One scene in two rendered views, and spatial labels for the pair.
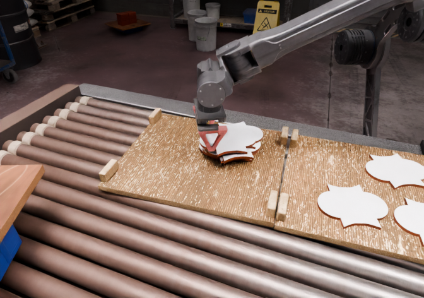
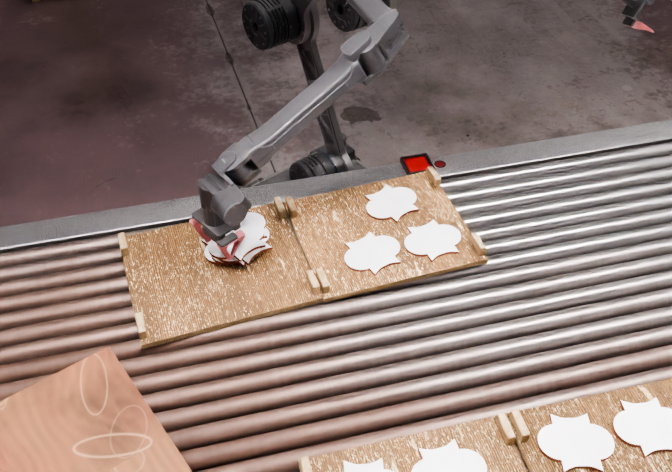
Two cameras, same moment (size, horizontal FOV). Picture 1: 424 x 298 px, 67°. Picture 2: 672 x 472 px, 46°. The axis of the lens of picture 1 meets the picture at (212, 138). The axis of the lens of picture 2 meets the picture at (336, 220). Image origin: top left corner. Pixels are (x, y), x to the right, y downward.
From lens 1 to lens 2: 113 cm
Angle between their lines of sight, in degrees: 28
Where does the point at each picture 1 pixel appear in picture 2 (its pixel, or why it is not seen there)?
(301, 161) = (310, 230)
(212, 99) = (237, 217)
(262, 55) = (260, 159)
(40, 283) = (177, 436)
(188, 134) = (179, 250)
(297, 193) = (325, 263)
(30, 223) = not seen: hidden behind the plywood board
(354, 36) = (269, 10)
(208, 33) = not seen: outside the picture
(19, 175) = (101, 364)
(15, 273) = not seen: hidden behind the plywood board
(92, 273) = (211, 407)
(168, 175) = (201, 302)
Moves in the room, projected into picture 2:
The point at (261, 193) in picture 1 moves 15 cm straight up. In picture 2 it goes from (296, 277) to (294, 230)
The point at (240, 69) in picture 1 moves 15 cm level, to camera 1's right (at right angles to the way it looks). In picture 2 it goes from (243, 176) to (301, 152)
